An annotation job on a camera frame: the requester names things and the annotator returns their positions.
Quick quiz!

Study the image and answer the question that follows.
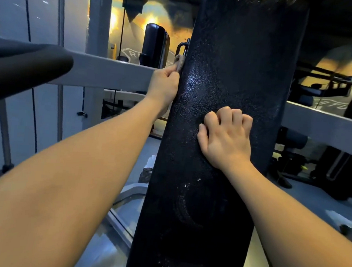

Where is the person's left hand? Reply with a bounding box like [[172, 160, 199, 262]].
[[143, 61, 181, 120]]

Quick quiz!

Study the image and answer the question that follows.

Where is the person's right hand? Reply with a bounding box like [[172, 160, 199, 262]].
[[194, 104, 255, 173]]

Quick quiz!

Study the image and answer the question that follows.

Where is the beige cleaning cloth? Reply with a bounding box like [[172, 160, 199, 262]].
[[173, 54, 186, 72]]

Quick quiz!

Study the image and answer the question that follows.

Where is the black padded backrest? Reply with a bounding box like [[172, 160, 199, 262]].
[[125, 0, 310, 267]]

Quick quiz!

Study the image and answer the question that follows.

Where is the person's right forearm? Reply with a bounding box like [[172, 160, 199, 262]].
[[217, 158, 352, 267]]

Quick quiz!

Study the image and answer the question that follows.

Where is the person's left forearm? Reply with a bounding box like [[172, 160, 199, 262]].
[[0, 87, 167, 267]]

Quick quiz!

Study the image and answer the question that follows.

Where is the black pillar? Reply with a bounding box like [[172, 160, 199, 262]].
[[139, 22, 172, 70]]

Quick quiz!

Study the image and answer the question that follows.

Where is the black seated gym machine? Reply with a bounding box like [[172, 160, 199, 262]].
[[101, 99, 128, 121]]

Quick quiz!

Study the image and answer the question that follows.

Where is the chrome guide rod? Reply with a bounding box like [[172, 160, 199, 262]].
[[48, 0, 71, 142], [0, 99, 19, 174]]

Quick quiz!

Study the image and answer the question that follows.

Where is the white cloth bundle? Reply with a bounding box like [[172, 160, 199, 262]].
[[324, 209, 352, 230]]

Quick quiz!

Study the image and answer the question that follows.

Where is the grey gym machine frame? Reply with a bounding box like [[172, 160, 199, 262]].
[[0, 0, 352, 262]]

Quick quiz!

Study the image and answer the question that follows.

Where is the black steel cable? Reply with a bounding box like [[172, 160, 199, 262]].
[[13, 0, 47, 154], [114, 8, 127, 105]]

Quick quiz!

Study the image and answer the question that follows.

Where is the black foam grip handle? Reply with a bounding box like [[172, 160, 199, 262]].
[[0, 41, 75, 110]]

